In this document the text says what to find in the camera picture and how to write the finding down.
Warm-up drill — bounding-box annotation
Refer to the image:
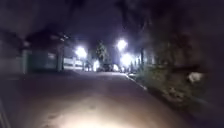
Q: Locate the grey asphalt road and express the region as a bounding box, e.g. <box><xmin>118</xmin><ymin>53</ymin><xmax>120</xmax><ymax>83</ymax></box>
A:
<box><xmin>0</xmin><ymin>70</ymin><xmax>201</xmax><ymax>128</ymax></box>

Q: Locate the pale wall with posts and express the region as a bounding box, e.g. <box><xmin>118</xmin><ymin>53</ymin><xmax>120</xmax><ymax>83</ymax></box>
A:
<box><xmin>0</xmin><ymin>39</ymin><xmax>88</xmax><ymax>75</ymax></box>

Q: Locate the street lamp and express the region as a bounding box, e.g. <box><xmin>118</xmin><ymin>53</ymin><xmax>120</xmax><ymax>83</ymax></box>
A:
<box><xmin>116</xmin><ymin>38</ymin><xmax>129</xmax><ymax>52</ymax></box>
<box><xmin>75</xmin><ymin>45</ymin><xmax>88</xmax><ymax>60</ymax></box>

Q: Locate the tree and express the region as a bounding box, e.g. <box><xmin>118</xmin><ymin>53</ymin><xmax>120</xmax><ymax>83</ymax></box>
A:
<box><xmin>95</xmin><ymin>39</ymin><xmax>110</xmax><ymax>72</ymax></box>

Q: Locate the overgrown verge with bushes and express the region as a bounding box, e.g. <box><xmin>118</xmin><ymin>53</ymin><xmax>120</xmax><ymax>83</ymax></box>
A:
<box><xmin>130</xmin><ymin>19</ymin><xmax>224</xmax><ymax>114</ymax></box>

